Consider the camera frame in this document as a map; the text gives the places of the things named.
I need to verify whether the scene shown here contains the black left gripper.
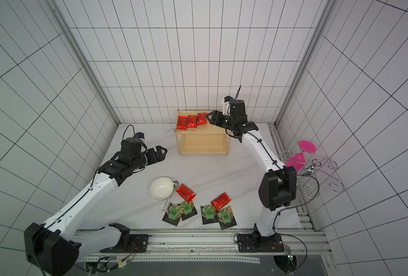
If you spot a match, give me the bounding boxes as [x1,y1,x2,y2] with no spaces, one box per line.
[132,146,168,170]

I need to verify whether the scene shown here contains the red tea bag three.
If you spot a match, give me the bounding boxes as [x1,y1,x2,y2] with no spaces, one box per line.
[197,113,207,125]

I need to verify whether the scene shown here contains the red tea bag two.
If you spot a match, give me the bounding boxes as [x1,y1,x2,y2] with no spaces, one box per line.
[186,115,198,129]

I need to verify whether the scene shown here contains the red tea bag one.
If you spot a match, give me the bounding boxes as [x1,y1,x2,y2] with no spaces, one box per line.
[176,115,188,130]

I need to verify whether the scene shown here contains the red tea bag four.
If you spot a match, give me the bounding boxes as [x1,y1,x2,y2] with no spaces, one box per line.
[175,184,196,202]

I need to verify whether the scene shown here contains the green tea bag one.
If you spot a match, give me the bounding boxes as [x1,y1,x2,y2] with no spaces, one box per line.
[162,203,184,227]

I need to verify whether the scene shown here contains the green tea bag two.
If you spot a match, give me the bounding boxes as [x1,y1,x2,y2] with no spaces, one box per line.
[178,201,197,220]

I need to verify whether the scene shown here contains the green tea bag three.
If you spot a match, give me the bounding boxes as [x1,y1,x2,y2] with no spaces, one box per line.
[201,204,218,225]

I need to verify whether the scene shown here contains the red tea bag five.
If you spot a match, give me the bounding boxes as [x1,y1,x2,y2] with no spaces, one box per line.
[212,192,231,211]

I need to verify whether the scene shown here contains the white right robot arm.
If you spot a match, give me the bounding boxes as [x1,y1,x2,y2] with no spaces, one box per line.
[206,96,300,243]

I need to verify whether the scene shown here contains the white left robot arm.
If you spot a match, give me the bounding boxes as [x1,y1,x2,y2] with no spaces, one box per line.
[24,132,167,276]

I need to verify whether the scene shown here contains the wooden two-tier shelf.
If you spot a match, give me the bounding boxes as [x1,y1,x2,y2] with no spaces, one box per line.
[174,123,230,155]

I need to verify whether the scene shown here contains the green tea bag four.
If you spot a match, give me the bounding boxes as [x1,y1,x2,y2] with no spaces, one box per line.
[217,207,237,230]

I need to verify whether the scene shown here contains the white bowl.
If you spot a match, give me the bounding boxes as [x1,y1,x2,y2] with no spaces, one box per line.
[150,177,174,200]

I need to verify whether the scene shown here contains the metal spoon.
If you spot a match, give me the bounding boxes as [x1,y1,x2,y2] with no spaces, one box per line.
[162,181,179,213]

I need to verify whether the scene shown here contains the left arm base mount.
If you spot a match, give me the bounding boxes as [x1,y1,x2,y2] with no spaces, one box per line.
[100,223,149,253]

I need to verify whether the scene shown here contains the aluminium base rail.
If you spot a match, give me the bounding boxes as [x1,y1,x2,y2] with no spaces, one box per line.
[77,229,332,263]

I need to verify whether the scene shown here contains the chrome wire cup rack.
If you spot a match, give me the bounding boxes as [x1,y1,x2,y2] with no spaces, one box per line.
[280,151,345,201]

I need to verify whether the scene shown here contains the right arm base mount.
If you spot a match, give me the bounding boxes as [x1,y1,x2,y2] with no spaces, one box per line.
[233,227,285,253]

